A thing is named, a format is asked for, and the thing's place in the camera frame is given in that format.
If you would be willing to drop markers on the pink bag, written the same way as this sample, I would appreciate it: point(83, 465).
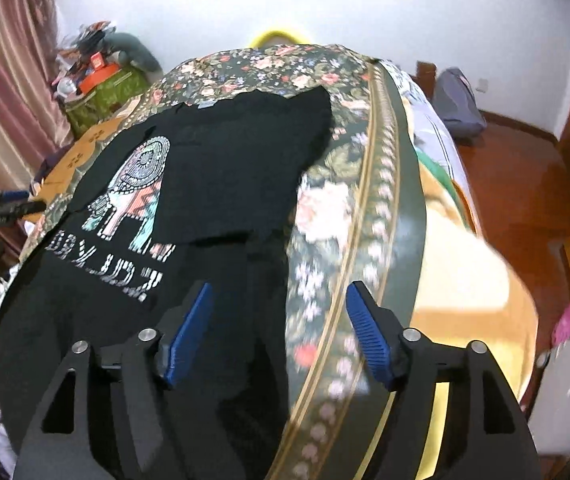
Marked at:
point(566, 324)

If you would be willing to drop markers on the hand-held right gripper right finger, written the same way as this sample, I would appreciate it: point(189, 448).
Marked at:
point(367, 332)

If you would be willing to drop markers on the yellow foam tube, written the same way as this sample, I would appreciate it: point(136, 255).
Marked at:
point(277, 36)

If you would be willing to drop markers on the wooden lap table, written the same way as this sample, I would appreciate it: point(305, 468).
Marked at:
point(87, 152)

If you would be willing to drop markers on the pink striped curtain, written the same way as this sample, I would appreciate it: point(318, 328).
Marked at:
point(10, 60)

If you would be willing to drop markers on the grey bag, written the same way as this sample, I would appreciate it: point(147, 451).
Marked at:
point(460, 105)

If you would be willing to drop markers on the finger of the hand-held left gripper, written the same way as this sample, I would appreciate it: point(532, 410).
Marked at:
point(22, 201)

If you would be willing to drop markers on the grey plush pillow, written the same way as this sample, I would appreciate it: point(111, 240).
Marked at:
point(137, 47)

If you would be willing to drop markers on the green storage box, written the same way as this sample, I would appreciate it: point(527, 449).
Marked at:
point(110, 92)

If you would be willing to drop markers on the wooden bed post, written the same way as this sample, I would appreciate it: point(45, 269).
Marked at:
point(425, 77)

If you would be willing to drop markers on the orange box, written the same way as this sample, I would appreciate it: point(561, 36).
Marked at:
point(97, 77)

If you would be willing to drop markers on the floral blanket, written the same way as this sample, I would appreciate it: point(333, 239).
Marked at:
point(345, 210)

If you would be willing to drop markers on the black printed t-shirt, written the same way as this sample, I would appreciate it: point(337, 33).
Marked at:
point(225, 170)

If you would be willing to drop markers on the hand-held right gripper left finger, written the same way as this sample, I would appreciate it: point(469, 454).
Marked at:
point(192, 327)

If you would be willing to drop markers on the yellow bedsheet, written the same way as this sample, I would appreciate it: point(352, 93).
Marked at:
point(470, 280)

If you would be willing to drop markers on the white striped bedsheet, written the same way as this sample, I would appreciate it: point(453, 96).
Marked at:
point(440, 130)

